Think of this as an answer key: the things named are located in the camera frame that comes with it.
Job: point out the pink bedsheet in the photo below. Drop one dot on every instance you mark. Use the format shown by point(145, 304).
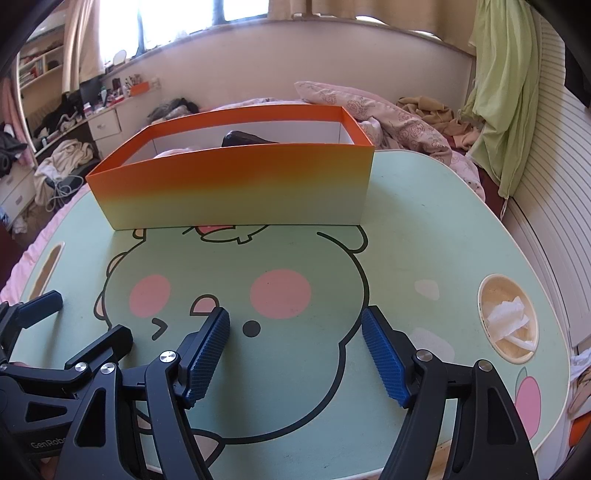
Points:
point(27, 263)

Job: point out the small orange box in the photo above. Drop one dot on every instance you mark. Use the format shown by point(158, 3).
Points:
point(138, 89)

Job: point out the hanging black clothing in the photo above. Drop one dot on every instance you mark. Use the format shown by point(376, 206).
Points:
point(578, 76)

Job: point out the dark grey clothing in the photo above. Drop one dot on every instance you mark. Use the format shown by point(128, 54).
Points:
point(173, 108)

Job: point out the window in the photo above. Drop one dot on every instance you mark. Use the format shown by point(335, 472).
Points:
point(184, 23)

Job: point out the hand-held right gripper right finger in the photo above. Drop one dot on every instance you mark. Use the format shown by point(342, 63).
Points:
point(385, 360)

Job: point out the white bookshelf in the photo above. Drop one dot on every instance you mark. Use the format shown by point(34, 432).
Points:
point(39, 67)

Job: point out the white clothes pile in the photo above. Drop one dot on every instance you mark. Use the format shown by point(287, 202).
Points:
point(64, 159)

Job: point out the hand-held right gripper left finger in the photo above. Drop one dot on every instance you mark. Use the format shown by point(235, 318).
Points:
point(207, 360)

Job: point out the orange bag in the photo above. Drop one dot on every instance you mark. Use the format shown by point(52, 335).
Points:
point(579, 434)

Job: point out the white slatted wardrobe door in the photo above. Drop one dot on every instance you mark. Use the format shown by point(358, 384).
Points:
point(558, 194)

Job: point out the light clothes heap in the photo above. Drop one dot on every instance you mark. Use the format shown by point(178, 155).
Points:
point(581, 378)

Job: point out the black red pouch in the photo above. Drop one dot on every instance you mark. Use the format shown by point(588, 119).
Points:
point(240, 138)

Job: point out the green cartoon desktop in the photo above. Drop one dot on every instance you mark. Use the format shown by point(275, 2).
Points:
point(438, 230)

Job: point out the black clothes pile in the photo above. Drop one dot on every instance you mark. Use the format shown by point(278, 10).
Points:
point(11, 147)

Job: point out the crumpled white tissue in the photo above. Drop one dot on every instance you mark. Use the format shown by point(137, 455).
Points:
point(505, 316)

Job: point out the round vanity mirror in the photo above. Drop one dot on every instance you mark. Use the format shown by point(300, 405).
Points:
point(120, 57)

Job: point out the black monitor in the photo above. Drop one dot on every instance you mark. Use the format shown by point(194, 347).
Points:
point(91, 92)

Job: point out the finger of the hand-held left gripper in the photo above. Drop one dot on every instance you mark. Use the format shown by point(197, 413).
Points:
point(108, 344)
point(41, 307)

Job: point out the pink floral quilt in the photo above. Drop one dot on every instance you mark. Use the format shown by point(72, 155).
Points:
point(383, 120)

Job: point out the beige clothing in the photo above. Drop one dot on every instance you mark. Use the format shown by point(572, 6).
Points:
point(425, 108)

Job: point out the white drawer desk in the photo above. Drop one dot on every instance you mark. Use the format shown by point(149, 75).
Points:
point(104, 124)

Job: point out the peach round plush toy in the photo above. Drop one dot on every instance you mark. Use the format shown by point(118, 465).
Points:
point(182, 151)

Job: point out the hanging green cloth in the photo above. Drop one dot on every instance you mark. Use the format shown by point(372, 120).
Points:
point(508, 92)

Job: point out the beige curtain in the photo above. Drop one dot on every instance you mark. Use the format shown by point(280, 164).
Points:
point(85, 41)

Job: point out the orange gradient cardboard box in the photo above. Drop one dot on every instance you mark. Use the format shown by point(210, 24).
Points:
point(231, 189)

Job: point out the white drawer cabinet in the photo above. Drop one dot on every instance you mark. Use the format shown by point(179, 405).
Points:
point(16, 194)

